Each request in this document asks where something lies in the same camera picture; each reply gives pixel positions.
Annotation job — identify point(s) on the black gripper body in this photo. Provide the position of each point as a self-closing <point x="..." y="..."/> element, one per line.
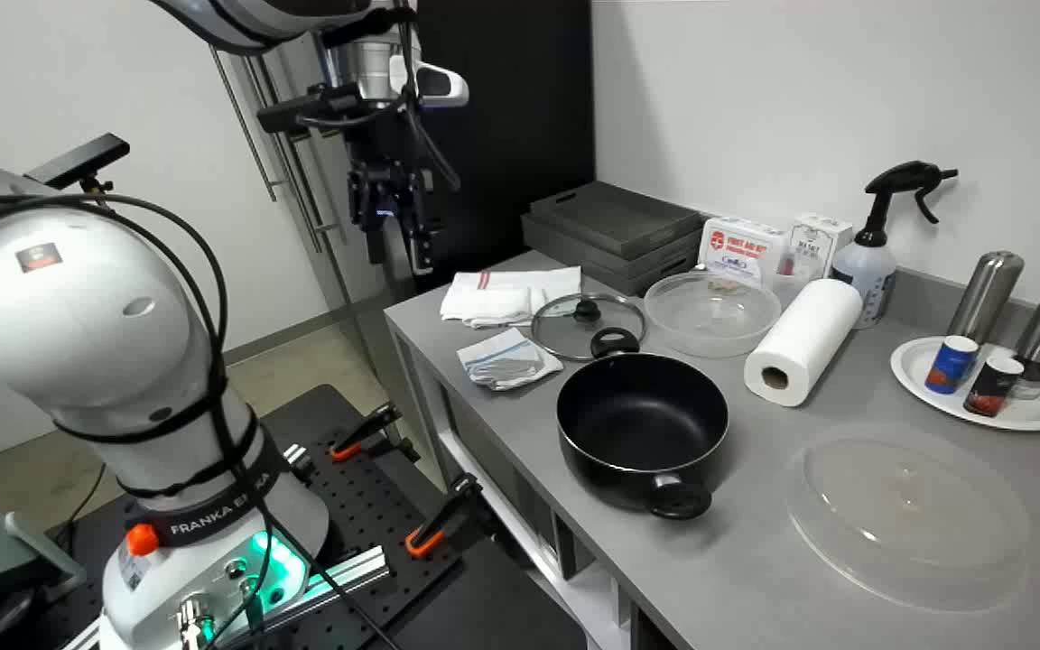
<point x="389" y="175"/>

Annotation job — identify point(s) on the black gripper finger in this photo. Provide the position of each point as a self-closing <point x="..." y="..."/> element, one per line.
<point x="375" y="236"/>
<point x="421" y="247"/>

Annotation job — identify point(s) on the glass pot lid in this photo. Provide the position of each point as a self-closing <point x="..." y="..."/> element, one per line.
<point x="568" y="323"/>

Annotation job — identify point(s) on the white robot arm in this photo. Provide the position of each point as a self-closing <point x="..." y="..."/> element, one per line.
<point x="107" y="330"/>

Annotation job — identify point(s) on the black cooking pot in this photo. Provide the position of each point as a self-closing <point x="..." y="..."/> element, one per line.
<point x="645" y="431"/>

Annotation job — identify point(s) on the clear plastic lid large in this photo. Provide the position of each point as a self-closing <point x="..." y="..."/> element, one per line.
<point x="908" y="519"/>

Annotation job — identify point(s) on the white red-striped dish towel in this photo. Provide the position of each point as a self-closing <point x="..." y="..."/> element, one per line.
<point x="506" y="296"/>

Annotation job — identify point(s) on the orange black clamp far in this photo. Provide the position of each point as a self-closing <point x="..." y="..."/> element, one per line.
<point x="367" y="429"/>

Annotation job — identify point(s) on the orange black clamp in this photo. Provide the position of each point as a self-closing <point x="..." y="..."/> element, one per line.
<point x="428" y="539"/>
<point x="367" y="429"/>

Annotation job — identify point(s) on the orange black clamp near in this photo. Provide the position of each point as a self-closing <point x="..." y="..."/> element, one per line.
<point x="428" y="539"/>

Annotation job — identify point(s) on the clear plastic bowl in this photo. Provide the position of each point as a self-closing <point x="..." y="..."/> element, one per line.
<point x="714" y="314"/>

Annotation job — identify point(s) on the red white box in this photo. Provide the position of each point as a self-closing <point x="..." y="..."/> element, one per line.
<point x="743" y="247"/>

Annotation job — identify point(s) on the black perforated robot table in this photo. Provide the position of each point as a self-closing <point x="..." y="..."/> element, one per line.
<point x="469" y="594"/>

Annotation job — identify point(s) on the white paper towel roll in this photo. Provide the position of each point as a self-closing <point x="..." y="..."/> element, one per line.
<point x="802" y="341"/>

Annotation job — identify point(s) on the small white packet box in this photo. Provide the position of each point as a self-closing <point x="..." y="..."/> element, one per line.
<point x="810" y="252"/>

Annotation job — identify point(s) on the white spray bottle black trigger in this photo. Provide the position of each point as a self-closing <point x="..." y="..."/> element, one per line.
<point x="866" y="263"/>

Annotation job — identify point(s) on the blue spice jar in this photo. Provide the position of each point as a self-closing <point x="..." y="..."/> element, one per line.
<point x="952" y="366"/>

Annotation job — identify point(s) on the steel shaker left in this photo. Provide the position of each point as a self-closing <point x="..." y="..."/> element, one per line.
<point x="989" y="294"/>

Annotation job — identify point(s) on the dark red spice jar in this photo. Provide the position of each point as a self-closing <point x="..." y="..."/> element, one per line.
<point x="994" y="383"/>

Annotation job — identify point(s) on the white plate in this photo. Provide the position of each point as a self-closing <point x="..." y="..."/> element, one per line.
<point x="968" y="381"/>

